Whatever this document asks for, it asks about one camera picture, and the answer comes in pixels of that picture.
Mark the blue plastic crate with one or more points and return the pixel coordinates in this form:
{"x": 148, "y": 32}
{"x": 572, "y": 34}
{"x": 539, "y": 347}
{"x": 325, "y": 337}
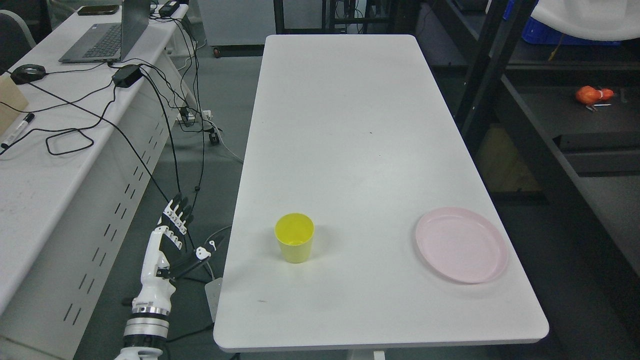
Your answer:
{"x": 595, "y": 21}

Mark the white table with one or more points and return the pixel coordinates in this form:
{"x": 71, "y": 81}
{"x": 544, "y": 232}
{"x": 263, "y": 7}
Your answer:
{"x": 352, "y": 131}

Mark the black computer mouse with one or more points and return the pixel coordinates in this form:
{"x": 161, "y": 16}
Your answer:
{"x": 28, "y": 73}

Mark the black smartphone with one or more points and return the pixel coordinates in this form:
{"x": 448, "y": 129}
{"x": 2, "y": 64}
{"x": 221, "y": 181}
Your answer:
{"x": 100, "y": 10}

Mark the white cloth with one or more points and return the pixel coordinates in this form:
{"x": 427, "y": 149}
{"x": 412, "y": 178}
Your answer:
{"x": 630, "y": 26}

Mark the black marker pen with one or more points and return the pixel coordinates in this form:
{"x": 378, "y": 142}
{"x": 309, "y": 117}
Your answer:
{"x": 23, "y": 124}

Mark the yellow plastic cup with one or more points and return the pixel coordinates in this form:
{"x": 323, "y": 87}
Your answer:
{"x": 295, "y": 233}

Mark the orange toy on shelf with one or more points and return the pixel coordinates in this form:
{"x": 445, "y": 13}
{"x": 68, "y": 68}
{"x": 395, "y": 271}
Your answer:
{"x": 588, "y": 95}

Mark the black power adapter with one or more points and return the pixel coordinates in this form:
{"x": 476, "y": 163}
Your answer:
{"x": 127, "y": 75}

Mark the black metal shelf rack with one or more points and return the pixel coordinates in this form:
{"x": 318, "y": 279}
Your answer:
{"x": 584, "y": 157}

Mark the pink plastic plate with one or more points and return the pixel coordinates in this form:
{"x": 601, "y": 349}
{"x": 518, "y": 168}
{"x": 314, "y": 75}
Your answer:
{"x": 461, "y": 245}

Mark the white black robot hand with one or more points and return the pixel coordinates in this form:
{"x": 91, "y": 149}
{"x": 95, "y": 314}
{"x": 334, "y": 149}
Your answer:
{"x": 158, "y": 270}

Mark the grey laptop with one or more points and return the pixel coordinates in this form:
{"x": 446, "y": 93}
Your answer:
{"x": 111, "y": 42}

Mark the cardboard box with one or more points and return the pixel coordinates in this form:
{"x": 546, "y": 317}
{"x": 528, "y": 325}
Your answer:
{"x": 13, "y": 102}

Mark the white side desk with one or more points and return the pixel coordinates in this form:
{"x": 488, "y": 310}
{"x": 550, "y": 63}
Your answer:
{"x": 70, "y": 188}

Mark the white power strip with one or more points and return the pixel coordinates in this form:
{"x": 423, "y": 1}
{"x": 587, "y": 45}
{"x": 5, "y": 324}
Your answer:
{"x": 188, "y": 118}

